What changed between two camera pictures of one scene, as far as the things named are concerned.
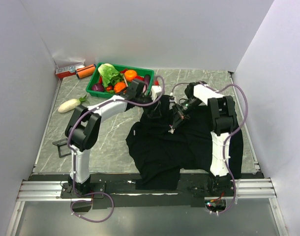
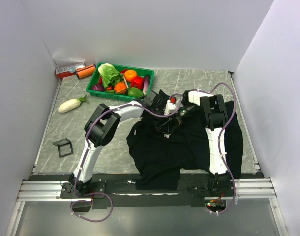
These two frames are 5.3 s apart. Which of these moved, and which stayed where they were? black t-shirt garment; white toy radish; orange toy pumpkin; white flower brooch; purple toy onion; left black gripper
Moved: left black gripper; white flower brooch
Stayed: purple toy onion; white toy radish; black t-shirt garment; orange toy pumpkin
